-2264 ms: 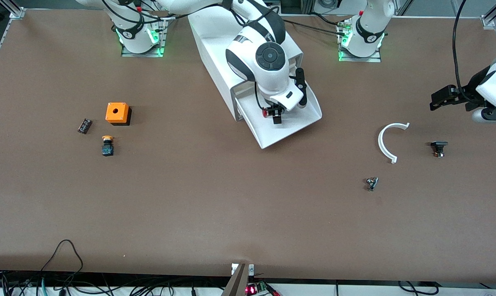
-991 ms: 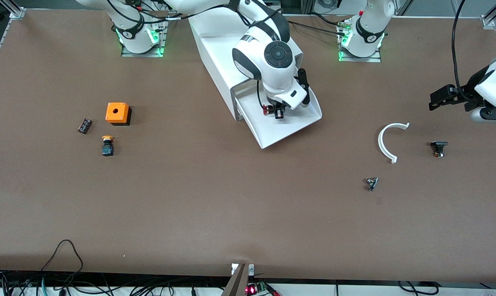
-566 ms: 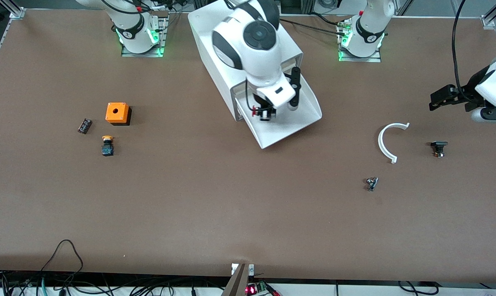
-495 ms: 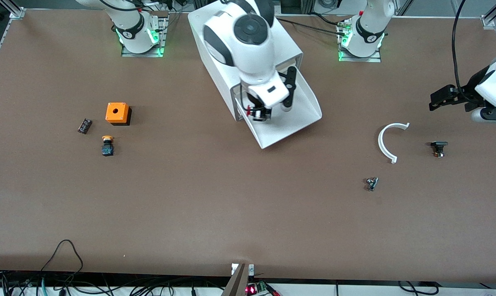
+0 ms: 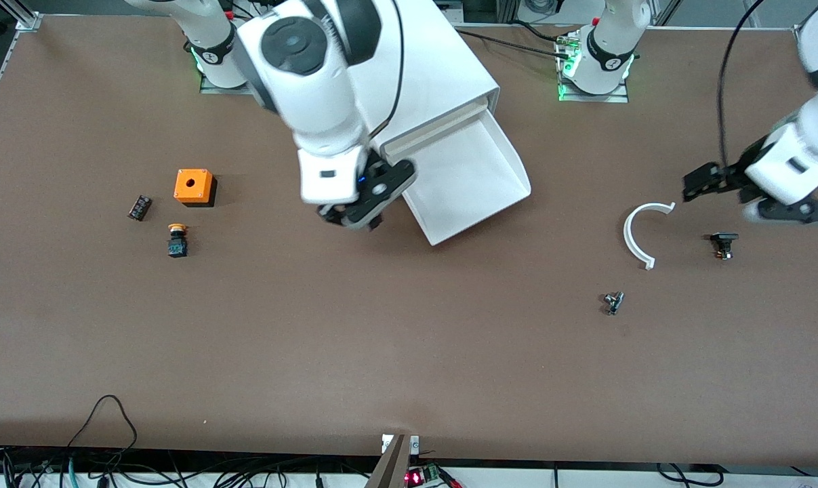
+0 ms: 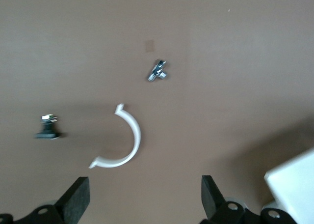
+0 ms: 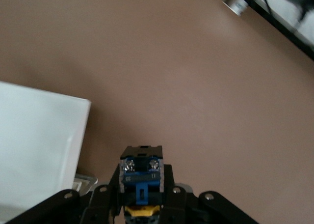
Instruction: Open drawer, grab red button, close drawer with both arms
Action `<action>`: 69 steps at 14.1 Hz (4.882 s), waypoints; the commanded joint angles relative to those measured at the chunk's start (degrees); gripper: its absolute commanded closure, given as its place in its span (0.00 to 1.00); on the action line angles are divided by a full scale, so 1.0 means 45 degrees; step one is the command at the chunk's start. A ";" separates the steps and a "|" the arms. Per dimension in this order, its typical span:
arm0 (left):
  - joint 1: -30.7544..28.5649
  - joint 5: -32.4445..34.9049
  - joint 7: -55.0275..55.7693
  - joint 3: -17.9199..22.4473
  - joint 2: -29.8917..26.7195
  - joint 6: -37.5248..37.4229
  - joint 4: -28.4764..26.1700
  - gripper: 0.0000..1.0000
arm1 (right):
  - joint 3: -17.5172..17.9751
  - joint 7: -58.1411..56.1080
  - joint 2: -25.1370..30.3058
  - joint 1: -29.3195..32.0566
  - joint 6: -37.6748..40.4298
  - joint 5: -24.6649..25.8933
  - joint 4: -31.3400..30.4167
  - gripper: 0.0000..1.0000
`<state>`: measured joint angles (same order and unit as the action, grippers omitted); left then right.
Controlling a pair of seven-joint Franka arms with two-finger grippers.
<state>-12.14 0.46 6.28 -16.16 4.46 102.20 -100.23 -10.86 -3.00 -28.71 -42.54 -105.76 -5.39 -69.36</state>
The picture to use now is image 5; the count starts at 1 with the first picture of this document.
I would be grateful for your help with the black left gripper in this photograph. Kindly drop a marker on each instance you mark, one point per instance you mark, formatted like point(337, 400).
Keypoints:
point(735, 174)

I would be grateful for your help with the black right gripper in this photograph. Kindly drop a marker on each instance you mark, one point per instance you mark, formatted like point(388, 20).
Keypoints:
point(331, 215)

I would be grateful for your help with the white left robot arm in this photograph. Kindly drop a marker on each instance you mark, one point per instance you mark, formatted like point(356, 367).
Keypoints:
point(795, 159)

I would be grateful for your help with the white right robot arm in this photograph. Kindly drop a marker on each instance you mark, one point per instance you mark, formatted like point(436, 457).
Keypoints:
point(314, 88)

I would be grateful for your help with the yellow push button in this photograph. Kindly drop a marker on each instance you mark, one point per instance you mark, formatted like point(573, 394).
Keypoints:
point(177, 240)

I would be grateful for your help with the small black knob part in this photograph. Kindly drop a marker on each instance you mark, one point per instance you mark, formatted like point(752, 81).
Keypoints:
point(724, 238)

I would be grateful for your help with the small metal fitting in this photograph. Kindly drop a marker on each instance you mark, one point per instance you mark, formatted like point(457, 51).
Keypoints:
point(613, 301)

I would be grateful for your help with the small black contact block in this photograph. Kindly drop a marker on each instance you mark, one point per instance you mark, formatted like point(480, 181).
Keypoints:
point(139, 207)

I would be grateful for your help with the circuit board with red light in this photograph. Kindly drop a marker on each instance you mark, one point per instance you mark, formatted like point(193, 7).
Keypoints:
point(423, 476)

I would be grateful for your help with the white curved plastic bracket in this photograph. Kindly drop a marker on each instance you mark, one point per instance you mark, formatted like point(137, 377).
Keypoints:
point(629, 237)

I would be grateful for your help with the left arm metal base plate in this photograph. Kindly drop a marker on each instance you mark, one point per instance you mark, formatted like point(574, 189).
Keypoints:
point(571, 95)

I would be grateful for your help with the orange button enclosure box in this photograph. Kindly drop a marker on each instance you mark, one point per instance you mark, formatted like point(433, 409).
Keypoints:
point(193, 185)

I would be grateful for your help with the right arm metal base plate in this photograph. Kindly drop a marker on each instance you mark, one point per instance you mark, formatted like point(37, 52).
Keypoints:
point(209, 87)

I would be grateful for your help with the grey camera support bar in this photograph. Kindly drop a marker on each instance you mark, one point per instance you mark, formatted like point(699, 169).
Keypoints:
point(392, 468)

